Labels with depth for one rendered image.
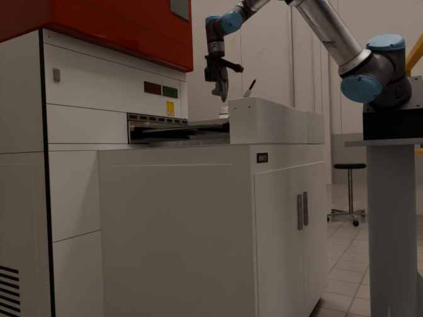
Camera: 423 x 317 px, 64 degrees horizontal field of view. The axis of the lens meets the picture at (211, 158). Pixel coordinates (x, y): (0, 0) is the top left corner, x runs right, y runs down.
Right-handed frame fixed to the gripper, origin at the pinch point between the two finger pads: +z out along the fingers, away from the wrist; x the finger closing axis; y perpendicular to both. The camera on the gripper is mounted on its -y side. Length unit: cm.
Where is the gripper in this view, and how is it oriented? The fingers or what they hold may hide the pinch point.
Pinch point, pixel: (225, 99)
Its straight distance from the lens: 152.7
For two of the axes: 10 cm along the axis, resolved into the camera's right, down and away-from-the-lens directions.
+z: 0.9, 9.9, 1.2
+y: -9.0, 0.3, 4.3
